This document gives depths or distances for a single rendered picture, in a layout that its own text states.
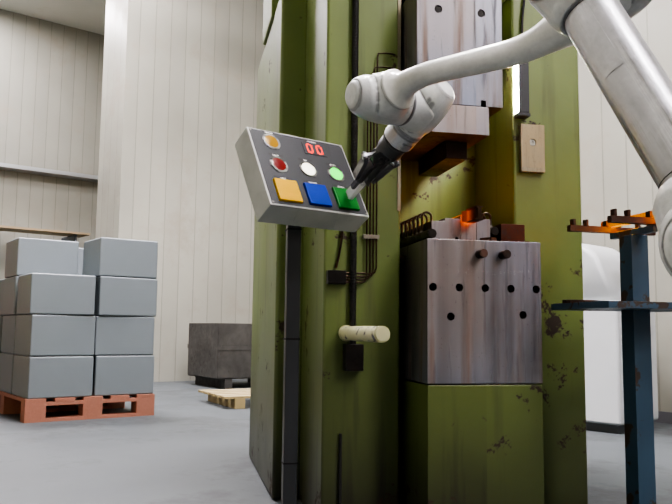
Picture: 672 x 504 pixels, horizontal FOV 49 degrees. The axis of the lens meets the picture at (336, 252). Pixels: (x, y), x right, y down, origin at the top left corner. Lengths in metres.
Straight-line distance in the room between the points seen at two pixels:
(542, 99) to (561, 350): 0.89
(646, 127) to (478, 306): 1.18
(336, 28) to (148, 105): 6.79
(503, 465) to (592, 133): 4.24
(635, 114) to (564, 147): 1.49
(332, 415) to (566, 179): 1.17
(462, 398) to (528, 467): 0.30
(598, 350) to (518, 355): 2.70
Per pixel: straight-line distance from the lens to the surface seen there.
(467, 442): 2.37
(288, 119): 2.96
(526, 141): 2.71
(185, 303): 9.16
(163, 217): 9.11
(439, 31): 2.57
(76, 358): 5.43
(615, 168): 6.14
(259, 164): 2.07
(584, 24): 1.42
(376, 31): 2.66
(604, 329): 5.07
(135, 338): 5.57
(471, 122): 2.51
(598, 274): 5.14
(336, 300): 2.43
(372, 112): 1.80
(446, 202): 2.94
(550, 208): 2.73
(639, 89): 1.33
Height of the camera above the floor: 0.63
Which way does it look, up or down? 6 degrees up
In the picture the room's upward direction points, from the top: 1 degrees clockwise
